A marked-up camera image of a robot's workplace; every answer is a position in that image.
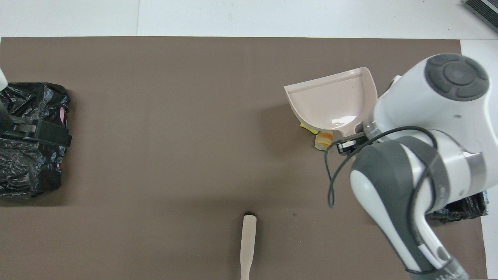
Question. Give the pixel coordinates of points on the dark ribbed panel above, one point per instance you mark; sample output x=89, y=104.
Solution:
x=486, y=11

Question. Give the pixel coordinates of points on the brown table mat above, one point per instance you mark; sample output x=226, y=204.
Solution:
x=175, y=175

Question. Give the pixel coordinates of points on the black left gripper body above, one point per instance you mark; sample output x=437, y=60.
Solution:
x=6, y=124

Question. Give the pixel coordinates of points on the small yellow sponge piece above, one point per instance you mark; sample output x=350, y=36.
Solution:
x=307, y=128

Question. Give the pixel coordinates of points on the black bag lined bin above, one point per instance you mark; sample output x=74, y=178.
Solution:
x=31, y=175
x=467, y=208

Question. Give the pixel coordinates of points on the striped croissant bread piece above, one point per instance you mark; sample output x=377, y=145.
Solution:
x=323, y=140

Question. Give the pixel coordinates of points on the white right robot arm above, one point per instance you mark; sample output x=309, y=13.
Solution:
x=428, y=101

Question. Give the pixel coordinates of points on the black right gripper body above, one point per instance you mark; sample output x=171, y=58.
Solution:
x=362, y=139

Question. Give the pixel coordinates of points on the beige plastic dustpan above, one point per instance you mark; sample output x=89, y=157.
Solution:
x=330, y=101

